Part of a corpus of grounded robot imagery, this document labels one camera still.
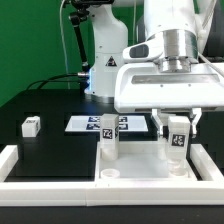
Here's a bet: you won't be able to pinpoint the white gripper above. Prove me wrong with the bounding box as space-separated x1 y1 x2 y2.
114 41 224 137

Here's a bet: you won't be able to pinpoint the white square tabletop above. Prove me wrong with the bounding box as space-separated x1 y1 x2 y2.
95 139 197 181

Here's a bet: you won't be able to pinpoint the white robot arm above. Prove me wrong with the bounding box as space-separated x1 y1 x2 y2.
85 0 224 130

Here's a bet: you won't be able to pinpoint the white marker plate with tags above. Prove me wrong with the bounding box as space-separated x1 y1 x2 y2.
65 115 148 132

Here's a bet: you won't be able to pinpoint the white U-shaped fence wall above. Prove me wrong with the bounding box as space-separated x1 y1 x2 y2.
0 144 224 206

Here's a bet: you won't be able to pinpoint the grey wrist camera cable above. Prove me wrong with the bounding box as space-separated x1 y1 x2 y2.
198 0 224 78

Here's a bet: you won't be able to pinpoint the black cables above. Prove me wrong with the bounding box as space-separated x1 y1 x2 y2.
26 71 90 91

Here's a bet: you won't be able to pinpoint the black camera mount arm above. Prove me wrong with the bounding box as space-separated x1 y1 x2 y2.
66 0 114 72

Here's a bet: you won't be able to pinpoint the white cable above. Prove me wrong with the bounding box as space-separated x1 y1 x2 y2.
59 0 72 90

